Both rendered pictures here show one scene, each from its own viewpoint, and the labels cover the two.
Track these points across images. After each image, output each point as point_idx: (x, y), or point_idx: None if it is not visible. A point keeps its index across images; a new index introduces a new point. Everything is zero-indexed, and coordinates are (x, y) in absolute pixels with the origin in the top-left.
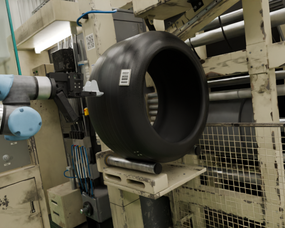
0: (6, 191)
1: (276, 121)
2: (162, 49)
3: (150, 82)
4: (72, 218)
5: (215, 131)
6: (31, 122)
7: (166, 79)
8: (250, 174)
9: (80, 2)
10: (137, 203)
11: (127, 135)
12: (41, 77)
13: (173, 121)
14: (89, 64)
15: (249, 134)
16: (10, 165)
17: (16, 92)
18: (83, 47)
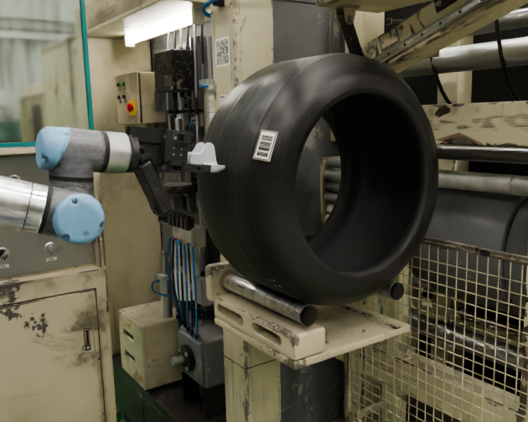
0: (45, 306)
1: None
2: (346, 95)
3: None
4: (157, 370)
5: (453, 253)
6: (88, 222)
7: (362, 140)
8: (509, 349)
9: None
10: (273, 367)
11: (258, 249)
12: (116, 134)
13: (364, 225)
14: (216, 94)
15: (519, 270)
16: (56, 262)
17: (73, 160)
18: None
